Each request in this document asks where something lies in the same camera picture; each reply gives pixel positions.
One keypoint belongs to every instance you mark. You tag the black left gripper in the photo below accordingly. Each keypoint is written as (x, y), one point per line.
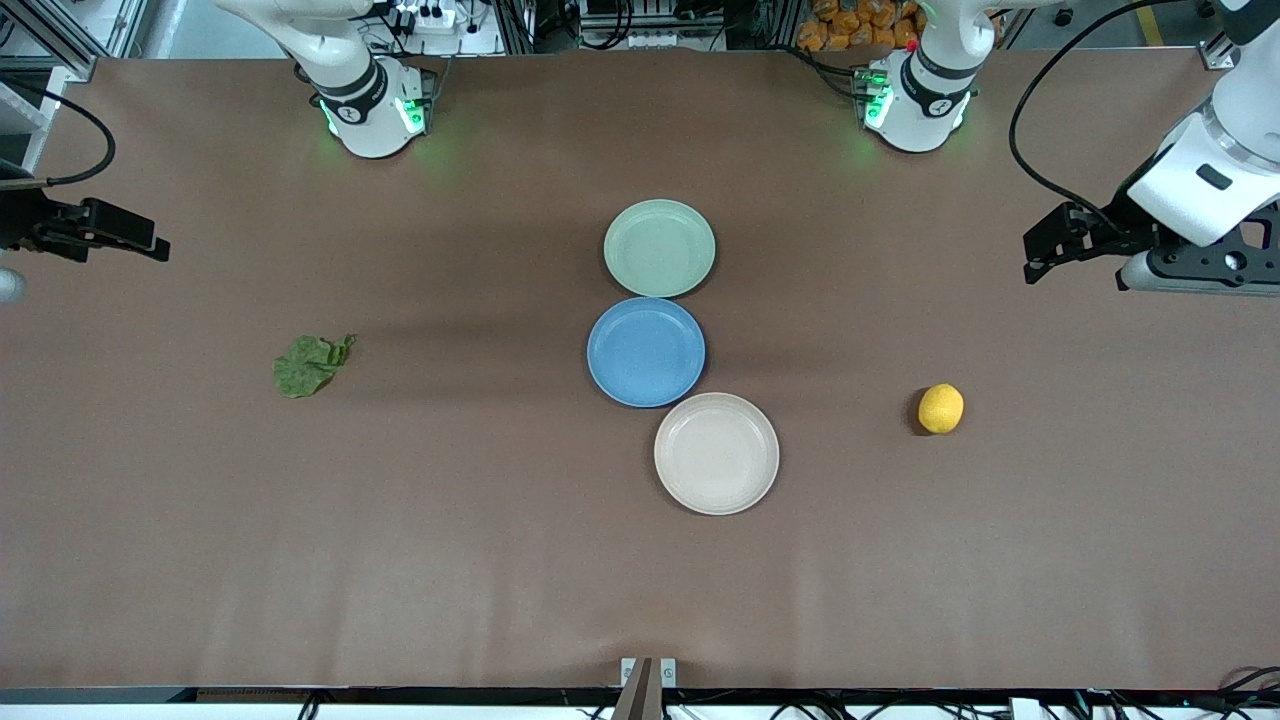
(1131, 228)

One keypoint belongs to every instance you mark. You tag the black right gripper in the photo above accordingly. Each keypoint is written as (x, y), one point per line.
(20, 222)

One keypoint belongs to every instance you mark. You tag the yellow lemon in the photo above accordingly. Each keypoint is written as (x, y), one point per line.
(941, 408)

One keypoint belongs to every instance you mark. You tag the green lettuce leaf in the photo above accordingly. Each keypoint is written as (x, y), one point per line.
(305, 368)

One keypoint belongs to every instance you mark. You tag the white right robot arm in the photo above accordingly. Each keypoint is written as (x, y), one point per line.
(365, 100)

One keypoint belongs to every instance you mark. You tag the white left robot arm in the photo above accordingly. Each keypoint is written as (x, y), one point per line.
(925, 100)

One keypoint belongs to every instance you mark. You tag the orange fruit pile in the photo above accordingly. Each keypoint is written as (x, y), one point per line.
(840, 25)

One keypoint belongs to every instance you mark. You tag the white power strip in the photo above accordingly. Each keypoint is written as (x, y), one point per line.
(425, 22)

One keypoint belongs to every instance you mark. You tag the beige plate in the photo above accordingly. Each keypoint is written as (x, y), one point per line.
(716, 453)

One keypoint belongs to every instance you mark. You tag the light green plate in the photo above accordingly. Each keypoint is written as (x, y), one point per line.
(659, 248)

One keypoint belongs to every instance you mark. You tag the blue plate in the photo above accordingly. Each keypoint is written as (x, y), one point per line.
(646, 351)

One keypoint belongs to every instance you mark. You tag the black equipment rack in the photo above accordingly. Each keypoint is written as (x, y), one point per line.
(650, 20)

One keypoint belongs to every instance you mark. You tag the white metal side frame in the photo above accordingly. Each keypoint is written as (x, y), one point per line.
(30, 115)

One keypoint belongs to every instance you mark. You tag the aluminium frame rail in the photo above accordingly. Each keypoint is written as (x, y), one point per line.
(70, 55)
(1215, 52)

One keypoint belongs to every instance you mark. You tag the camera stand post with bracket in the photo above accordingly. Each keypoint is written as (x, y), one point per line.
(640, 695)

